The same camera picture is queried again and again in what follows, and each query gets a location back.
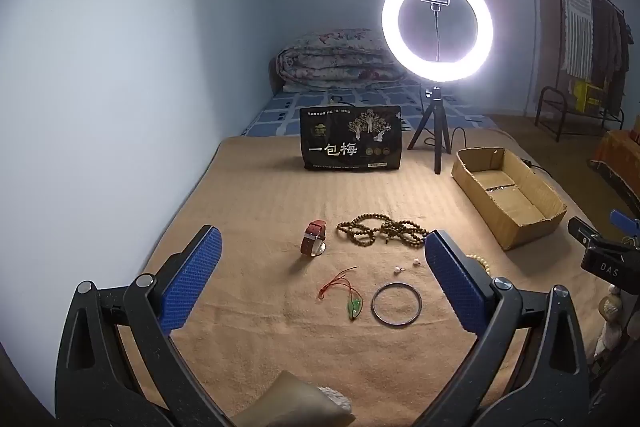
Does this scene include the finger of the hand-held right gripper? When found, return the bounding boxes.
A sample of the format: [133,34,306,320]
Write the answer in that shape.
[609,208,640,238]
[567,217,614,254]

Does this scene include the black tripod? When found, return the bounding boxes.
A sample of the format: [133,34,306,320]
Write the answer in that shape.
[407,84,454,176]

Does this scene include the white ring light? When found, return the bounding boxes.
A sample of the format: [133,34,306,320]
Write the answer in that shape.
[382,0,495,83]

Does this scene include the phone holder on stem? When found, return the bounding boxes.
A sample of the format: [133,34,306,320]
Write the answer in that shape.
[419,0,454,64]

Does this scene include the striped white towel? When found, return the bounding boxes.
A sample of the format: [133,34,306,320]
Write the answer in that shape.
[558,0,597,78]

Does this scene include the person's right hand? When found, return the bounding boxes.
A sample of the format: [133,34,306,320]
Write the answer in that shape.
[596,284,627,361]

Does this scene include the blue patterned bedsheet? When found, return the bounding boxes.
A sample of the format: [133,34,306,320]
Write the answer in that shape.
[240,79,511,138]

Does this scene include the folded floral quilt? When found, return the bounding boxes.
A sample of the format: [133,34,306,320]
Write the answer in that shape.
[270,28,409,94]

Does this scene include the orange-brown box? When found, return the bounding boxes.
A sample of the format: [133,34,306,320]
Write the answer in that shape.
[589,129,640,204]

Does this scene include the dark hanging clothes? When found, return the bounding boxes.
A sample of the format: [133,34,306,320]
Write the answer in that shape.
[592,0,632,88]

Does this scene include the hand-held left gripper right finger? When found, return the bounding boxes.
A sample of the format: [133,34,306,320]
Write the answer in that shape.
[417,229,591,427]

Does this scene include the cardboard box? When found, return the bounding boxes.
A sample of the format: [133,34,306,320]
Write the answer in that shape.
[451,147,568,252]

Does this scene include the wooden bead necklace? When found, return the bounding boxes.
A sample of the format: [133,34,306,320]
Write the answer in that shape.
[336,213,431,251]

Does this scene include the dark bangle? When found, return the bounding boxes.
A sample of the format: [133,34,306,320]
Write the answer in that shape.
[371,283,423,326]

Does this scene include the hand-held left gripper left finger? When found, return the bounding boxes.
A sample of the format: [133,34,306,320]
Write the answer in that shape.
[55,224,236,427]

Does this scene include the red strap watch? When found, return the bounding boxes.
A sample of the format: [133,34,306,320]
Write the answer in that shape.
[299,220,329,258]

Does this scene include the black snack bag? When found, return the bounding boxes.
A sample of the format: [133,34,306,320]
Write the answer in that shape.
[300,106,404,172]

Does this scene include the green pendant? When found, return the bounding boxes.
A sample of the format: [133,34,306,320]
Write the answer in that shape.
[319,266,365,323]

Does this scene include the person's left hand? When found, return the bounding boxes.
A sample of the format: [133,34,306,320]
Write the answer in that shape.
[318,385,352,411]

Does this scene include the cream bead bracelet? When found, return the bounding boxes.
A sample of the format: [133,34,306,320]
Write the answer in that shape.
[465,253,494,281]

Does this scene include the yellow box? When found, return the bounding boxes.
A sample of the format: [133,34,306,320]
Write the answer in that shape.
[573,80,604,113]

